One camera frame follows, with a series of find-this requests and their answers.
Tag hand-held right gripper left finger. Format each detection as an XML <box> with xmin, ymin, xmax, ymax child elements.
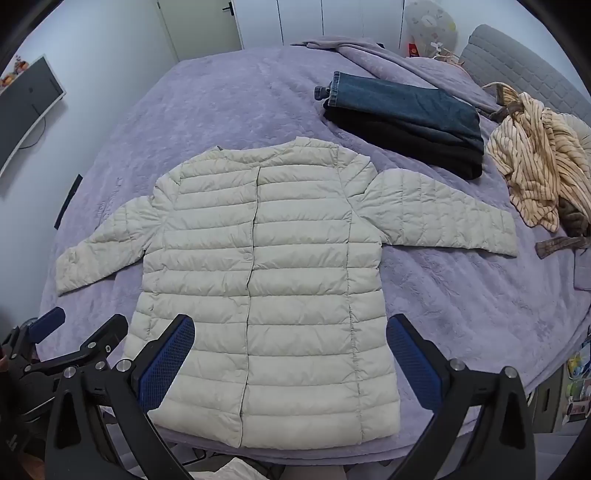
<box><xmin>45</xmin><ymin>314</ymin><xmax>197</xmax><ymax>480</ymax></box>

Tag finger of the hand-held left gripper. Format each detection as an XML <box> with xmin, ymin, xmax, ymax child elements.
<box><xmin>23</xmin><ymin>315</ymin><xmax>129</xmax><ymax>377</ymax></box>
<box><xmin>28</xmin><ymin>306</ymin><xmax>66</xmax><ymax>345</ymax></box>

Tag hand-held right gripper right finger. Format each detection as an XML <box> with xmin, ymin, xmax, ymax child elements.
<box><xmin>386</xmin><ymin>313</ymin><xmax>537</xmax><ymax>480</ymax></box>

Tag cream puffer jacket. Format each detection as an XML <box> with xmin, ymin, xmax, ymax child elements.
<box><xmin>54</xmin><ymin>137</ymin><xmax>520</xmax><ymax>449</ymax></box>

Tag black flat bar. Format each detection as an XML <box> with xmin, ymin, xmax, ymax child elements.
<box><xmin>54</xmin><ymin>174</ymin><xmax>84</xmax><ymax>230</ymax></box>

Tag sticker covered nightstand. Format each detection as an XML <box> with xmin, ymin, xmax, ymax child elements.
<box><xmin>531</xmin><ymin>323</ymin><xmax>591</xmax><ymax>435</ymax></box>

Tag brown plaid garment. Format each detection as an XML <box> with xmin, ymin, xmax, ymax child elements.
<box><xmin>536</xmin><ymin>196</ymin><xmax>591</xmax><ymax>260</ymax></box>

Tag folded black garment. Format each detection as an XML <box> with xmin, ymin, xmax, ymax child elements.
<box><xmin>323</xmin><ymin>108</ymin><xmax>485</xmax><ymax>181</ymax></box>

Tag cream striped shirt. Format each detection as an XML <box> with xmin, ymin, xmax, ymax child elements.
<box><xmin>482</xmin><ymin>83</ymin><xmax>591</xmax><ymax>232</ymax></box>

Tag colourful decoration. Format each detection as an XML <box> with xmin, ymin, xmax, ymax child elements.
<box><xmin>0</xmin><ymin>55</ymin><xmax>29</xmax><ymax>89</ymax></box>

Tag folded blue jeans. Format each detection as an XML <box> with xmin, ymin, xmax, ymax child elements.
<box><xmin>330</xmin><ymin>71</ymin><xmax>485</xmax><ymax>153</ymax></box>

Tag purple plush bed blanket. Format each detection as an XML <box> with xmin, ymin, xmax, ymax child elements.
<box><xmin>39</xmin><ymin>44</ymin><xmax>591</xmax><ymax>467</ymax></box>

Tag beige pillow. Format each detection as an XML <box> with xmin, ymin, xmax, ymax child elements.
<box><xmin>561</xmin><ymin>113</ymin><xmax>591</xmax><ymax>155</ymax></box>

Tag grey quilted headboard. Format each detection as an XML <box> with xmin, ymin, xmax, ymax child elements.
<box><xmin>462</xmin><ymin>24</ymin><xmax>591</xmax><ymax>134</ymax></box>

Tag white door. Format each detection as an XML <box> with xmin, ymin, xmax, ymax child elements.
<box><xmin>157</xmin><ymin>0</ymin><xmax>244</xmax><ymax>63</ymax></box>

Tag black screen cable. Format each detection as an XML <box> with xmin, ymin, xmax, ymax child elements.
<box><xmin>21</xmin><ymin>106</ymin><xmax>48</xmax><ymax>149</ymax></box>

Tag wall-mounted flat screen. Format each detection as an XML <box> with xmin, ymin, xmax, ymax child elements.
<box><xmin>0</xmin><ymin>54</ymin><xmax>66</xmax><ymax>178</ymax></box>

